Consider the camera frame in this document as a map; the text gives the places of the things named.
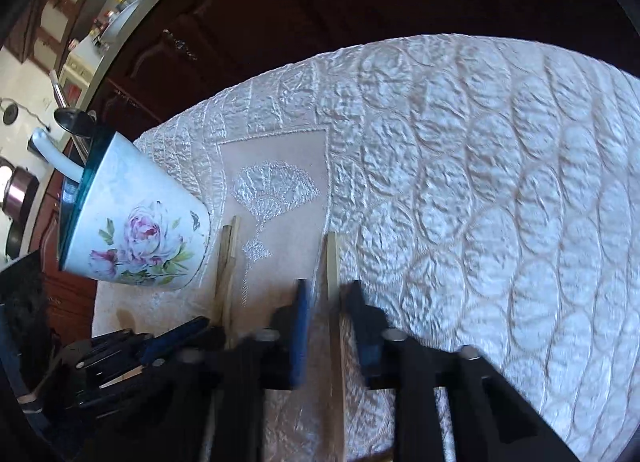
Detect white floral cup blue rim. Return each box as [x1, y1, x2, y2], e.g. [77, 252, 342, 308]
[57, 124, 211, 293]

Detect wooden chopstick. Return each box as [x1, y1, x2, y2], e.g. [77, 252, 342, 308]
[325, 233, 347, 462]
[222, 216, 242, 348]

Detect metal tray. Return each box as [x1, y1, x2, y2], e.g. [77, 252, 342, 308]
[97, 0, 141, 43]

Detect copper pot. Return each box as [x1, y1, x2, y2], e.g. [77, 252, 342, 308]
[2, 167, 41, 215]

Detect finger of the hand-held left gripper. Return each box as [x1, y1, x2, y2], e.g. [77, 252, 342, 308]
[140, 316, 213, 365]
[75, 329, 153, 369]

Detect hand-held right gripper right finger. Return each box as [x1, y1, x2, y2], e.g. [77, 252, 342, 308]
[345, 281, 581, 462]

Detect metal spoon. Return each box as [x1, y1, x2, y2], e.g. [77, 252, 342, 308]
[49, 69, 98, 143]

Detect ornate metal cabinet handle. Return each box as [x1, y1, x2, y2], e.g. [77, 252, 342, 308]
[161, 28, 198, 63]
[107, 87, 143, 110]

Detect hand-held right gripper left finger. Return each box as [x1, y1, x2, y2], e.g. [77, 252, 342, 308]
[165, 279, 311, 462]

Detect white quilted tablecloth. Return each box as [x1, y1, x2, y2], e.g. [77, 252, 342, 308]
[90, 32, 640, 462]

